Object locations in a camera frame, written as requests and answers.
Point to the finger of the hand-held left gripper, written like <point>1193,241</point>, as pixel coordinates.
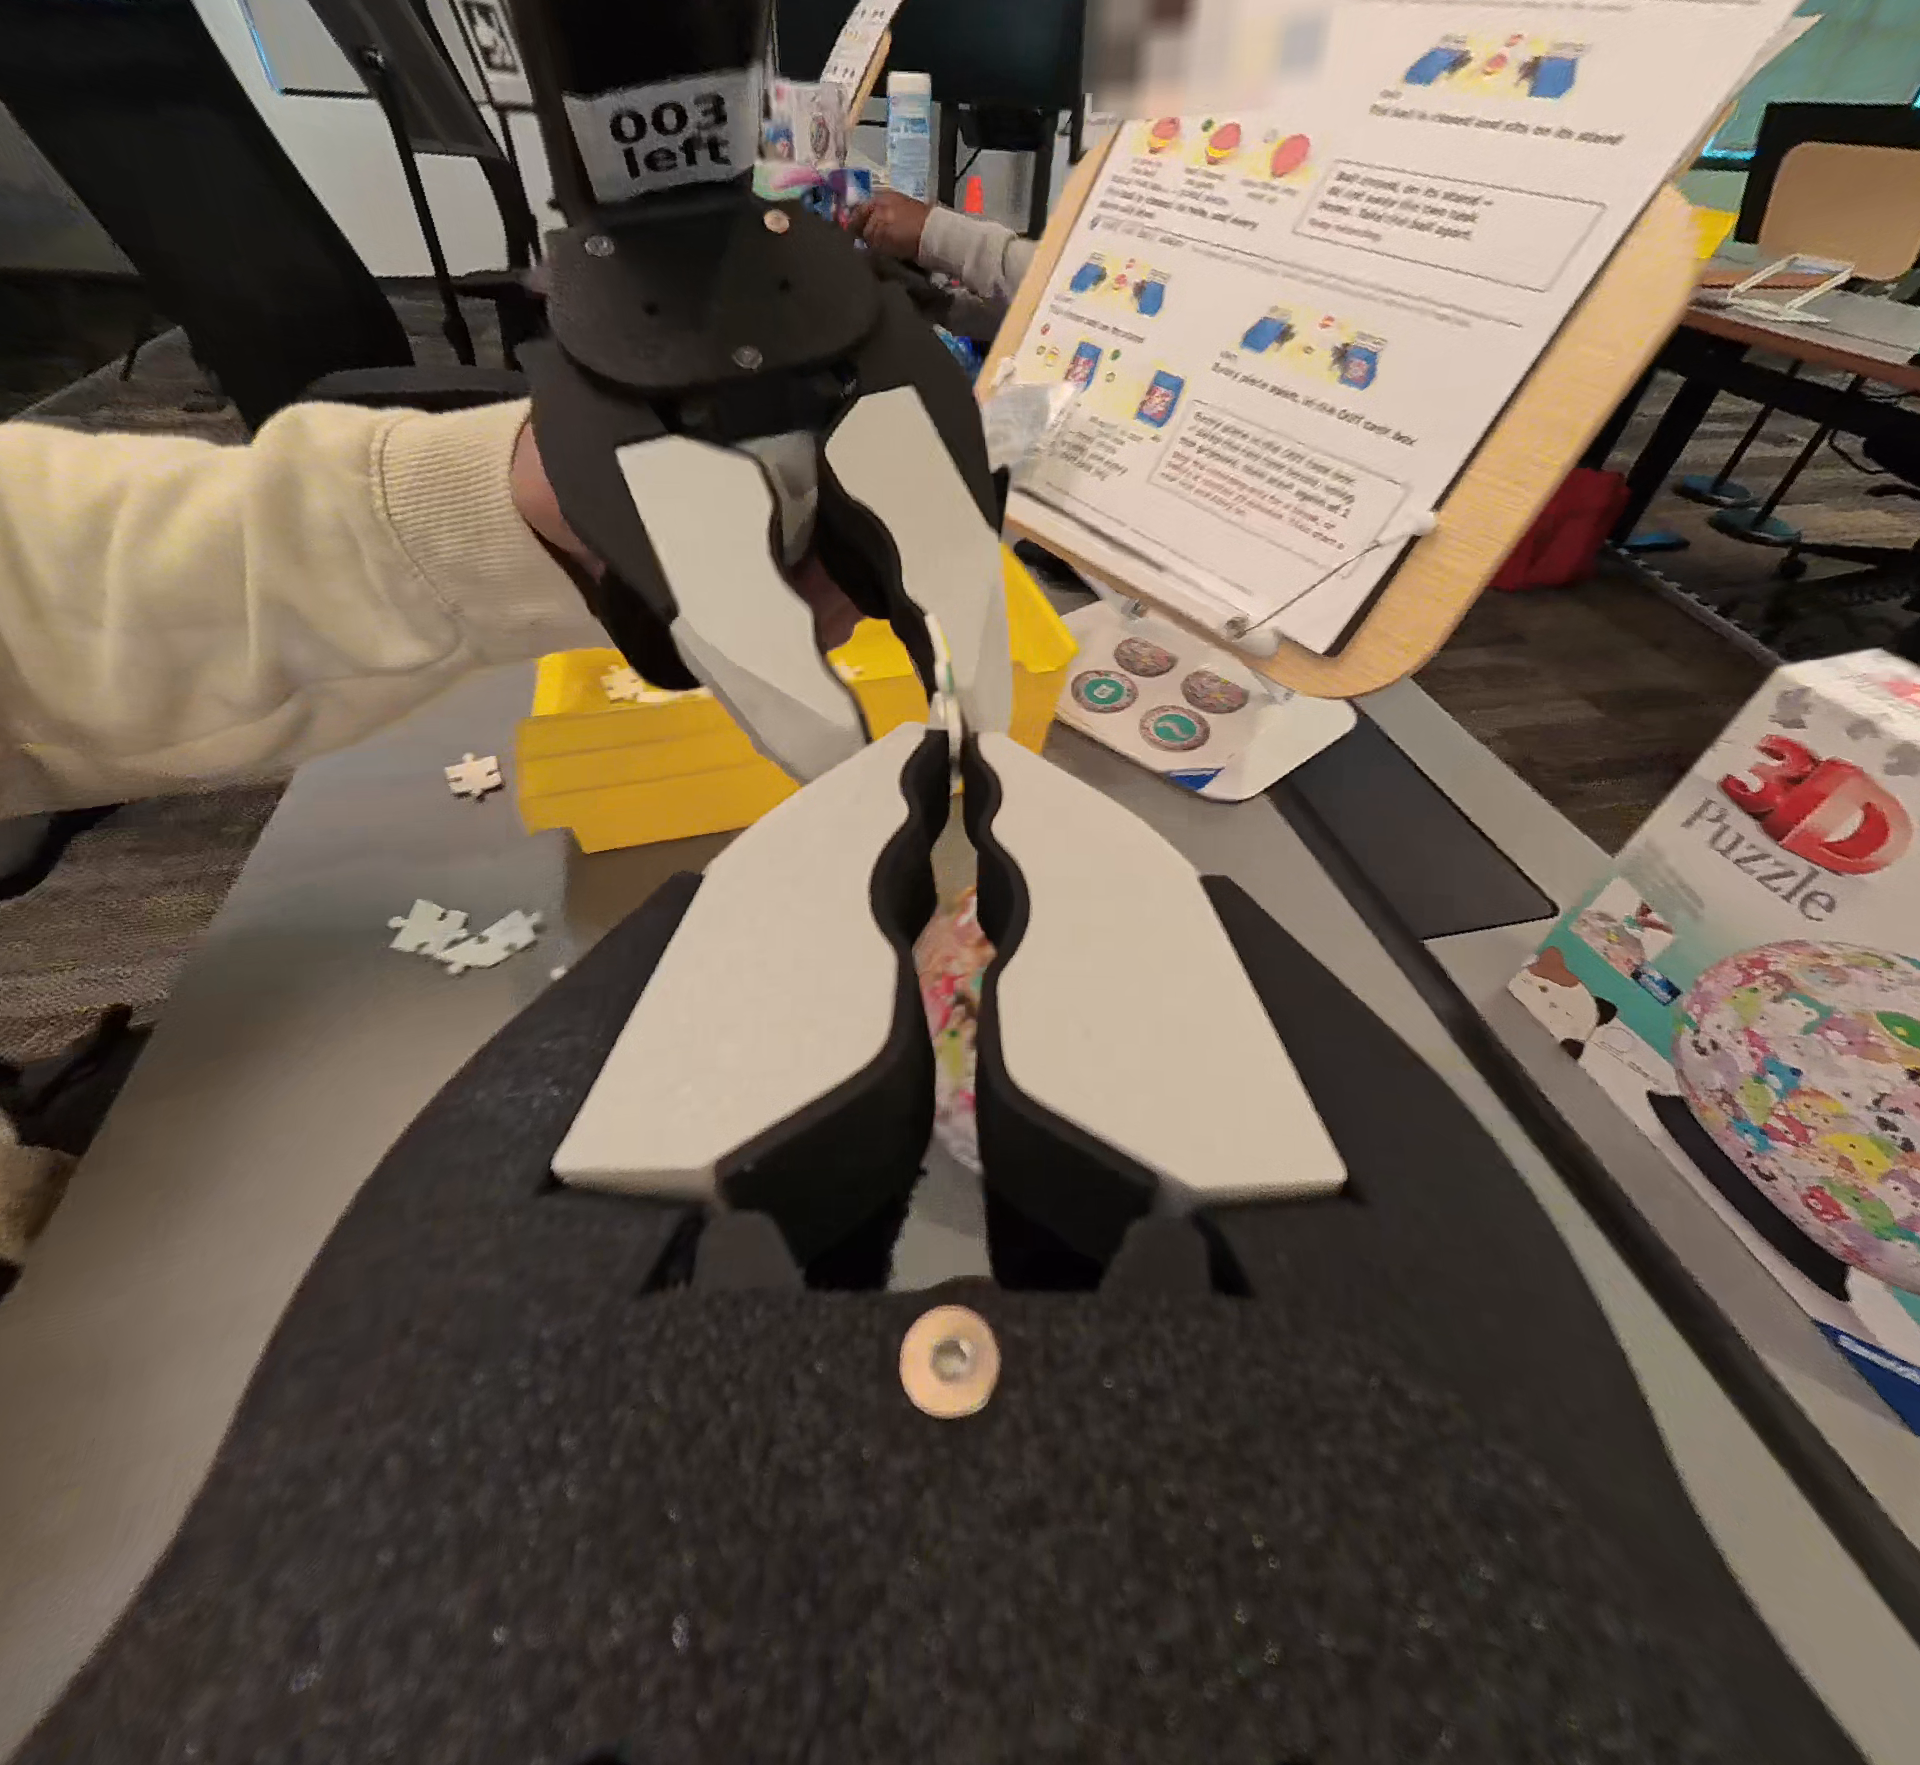
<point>721,567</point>
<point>929,504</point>

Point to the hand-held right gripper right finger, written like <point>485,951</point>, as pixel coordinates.
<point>1155,1029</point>

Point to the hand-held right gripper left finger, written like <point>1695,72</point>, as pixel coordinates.
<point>750,1029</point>

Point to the white puzzle piece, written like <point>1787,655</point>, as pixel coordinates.
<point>503,944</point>
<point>944,701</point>
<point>476,776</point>
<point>428,927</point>

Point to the colourful puzzle ball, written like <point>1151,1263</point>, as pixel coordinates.
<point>951,1015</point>

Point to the clear bag of puzzle pieces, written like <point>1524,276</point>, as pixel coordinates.
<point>1036,424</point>

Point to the pile of loose puzzle pieces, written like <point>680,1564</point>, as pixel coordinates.
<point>636,682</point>

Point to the puzzle box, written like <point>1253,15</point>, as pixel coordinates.
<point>1725,1015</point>

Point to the person's left hand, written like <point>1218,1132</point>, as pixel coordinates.
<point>543,504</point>

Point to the white wipes canister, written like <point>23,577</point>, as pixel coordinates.
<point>910,138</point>

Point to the white printed sheet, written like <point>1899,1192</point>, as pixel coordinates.
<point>1200,730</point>

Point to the grey rounded pad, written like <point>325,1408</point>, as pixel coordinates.
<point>1410,834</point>

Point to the white paper poster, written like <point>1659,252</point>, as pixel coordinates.
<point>1424,220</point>

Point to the red fabric bag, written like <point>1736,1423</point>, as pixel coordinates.
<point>1561,531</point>

